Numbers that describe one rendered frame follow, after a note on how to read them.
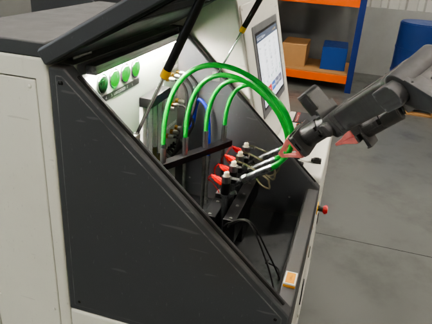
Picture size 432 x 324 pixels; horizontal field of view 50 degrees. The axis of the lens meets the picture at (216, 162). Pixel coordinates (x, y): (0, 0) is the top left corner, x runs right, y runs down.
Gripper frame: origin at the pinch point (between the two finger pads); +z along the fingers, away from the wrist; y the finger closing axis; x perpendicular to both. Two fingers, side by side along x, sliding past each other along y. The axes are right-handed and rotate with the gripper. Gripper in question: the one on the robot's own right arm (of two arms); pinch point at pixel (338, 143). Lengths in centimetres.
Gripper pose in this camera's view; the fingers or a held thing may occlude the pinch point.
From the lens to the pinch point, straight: 139.1
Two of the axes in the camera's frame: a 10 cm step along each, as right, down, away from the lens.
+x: -5.3, 3.3, -7.8
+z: -6.5, 4.3, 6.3
